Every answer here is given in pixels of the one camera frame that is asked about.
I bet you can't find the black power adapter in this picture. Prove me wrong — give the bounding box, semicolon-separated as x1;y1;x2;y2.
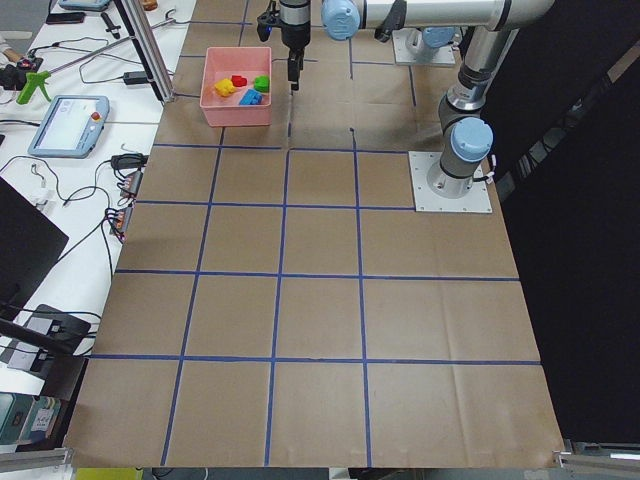
122;71;149;85
110;152;149;170

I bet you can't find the aluminium frame post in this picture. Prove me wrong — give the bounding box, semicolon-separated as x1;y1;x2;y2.
114;0;174;105

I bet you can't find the teach pendant tablet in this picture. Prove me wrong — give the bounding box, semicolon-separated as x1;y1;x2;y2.
28;95;110;159

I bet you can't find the green toy block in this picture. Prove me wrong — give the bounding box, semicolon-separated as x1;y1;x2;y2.
253;75;271;93

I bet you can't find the usb hub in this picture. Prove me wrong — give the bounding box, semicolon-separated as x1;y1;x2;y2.
117;170;143;198
105;205;133;236

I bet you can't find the red toy block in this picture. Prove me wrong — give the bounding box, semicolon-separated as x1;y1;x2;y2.
231;75;248;88

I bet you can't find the black clamp tool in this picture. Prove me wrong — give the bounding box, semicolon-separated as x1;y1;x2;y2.
100;11;121;39

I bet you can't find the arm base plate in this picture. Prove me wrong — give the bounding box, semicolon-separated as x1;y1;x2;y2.
391;29;457;67
408;151;493;215

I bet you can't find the lower usb hub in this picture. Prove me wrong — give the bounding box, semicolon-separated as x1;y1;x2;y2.
105;205;133;236

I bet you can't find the reacher grabber tool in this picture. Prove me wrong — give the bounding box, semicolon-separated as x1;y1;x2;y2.
15;9;191;106

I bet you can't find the blue toy block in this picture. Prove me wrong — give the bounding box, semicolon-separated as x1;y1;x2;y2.
239;89;263;106

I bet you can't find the upper usb hub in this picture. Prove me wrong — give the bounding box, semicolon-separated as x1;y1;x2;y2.
117;170;143;198

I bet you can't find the pink plastic box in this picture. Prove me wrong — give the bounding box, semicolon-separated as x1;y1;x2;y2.
199;46;272;127

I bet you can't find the yellow toy block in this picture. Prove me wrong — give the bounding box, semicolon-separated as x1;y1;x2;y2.
213;78;236;98

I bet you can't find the black monitor stand base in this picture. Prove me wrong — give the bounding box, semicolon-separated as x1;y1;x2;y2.
1;304;91;355

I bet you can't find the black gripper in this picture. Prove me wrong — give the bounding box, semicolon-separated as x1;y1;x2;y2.
257;0;311;91

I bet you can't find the black smartphone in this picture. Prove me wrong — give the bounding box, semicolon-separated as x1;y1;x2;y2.
45;12;86;25

